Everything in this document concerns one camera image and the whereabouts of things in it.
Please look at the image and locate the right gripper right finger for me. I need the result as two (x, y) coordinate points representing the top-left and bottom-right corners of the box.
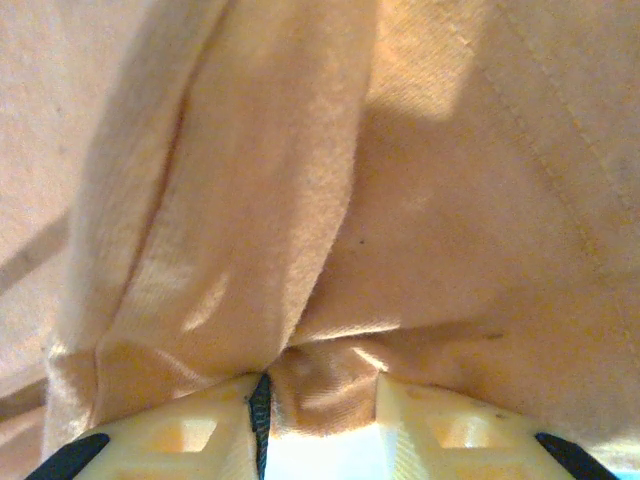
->
(373, 374), (622, 480)

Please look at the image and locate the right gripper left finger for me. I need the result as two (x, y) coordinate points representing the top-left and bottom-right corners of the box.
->
(24, 372), (274, 480)

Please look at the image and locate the orange t-shirt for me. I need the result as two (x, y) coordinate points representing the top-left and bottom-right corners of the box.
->
(0, 0), (640, 457)

